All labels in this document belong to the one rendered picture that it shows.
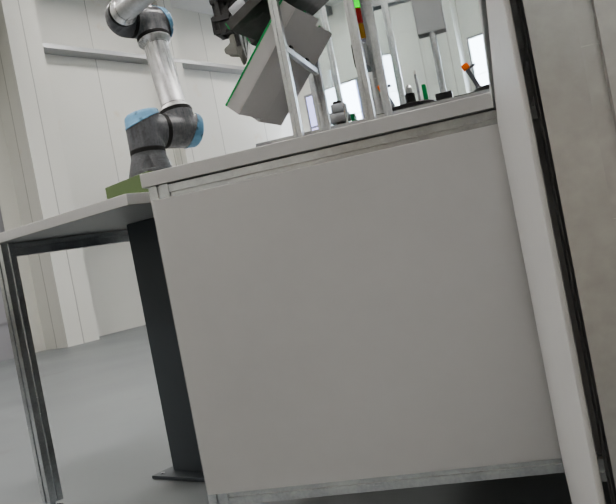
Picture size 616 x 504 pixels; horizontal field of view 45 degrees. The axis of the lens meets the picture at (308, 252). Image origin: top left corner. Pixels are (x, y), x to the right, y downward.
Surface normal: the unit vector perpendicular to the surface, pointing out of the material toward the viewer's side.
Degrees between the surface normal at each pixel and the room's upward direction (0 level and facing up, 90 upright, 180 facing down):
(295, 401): 90
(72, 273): 90
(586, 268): 90
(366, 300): 90
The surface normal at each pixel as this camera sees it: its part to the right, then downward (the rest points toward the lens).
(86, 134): 0.77, -0.15
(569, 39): -0.25, 0.05
